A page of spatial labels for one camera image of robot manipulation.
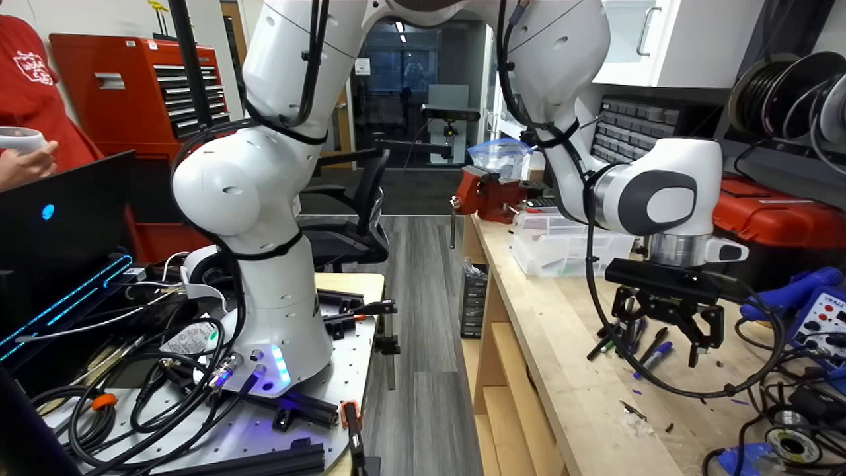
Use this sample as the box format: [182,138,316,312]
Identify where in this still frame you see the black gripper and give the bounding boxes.
[588,260,748,369]

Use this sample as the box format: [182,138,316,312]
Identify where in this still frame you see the blue cap marker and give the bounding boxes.
[632,342,675,382]

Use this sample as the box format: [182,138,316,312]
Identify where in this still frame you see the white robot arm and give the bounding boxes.
[173,0,723,400]

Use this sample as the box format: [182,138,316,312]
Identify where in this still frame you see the clear plastic box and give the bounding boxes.
[507,207,636,279]

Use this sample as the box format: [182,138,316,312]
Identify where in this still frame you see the person's hand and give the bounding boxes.
[0,140,58,191]

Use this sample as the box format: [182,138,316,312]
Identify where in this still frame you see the red toolbox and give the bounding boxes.
[715,178,846,248]

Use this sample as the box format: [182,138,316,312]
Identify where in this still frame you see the blue soldering station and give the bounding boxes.
[741,267,846,366]

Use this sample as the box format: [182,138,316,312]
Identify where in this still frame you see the black office chair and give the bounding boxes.
[299,149,390,269]

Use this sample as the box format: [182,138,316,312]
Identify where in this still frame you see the red tool chest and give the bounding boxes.
[50,34,201,158]

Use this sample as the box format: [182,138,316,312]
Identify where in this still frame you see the black laptop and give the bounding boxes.
[0,152,135,343]

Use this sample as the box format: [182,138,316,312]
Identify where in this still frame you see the wall parts drawer cabinet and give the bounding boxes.
[592,96,682,161]

